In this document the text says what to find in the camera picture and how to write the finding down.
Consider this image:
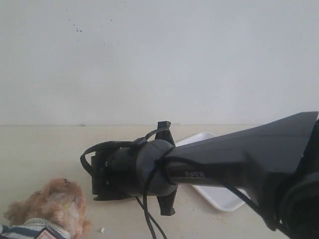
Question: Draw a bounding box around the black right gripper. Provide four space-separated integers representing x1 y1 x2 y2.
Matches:
91 150 133 201

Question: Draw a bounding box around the tan teddy bear striped sweater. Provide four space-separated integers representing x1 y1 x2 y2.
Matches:
0 178 92 239

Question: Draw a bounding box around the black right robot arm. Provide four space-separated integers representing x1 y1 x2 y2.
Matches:
89 112 319 239

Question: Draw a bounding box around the white plastic tray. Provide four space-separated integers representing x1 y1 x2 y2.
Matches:
176 132 245 212

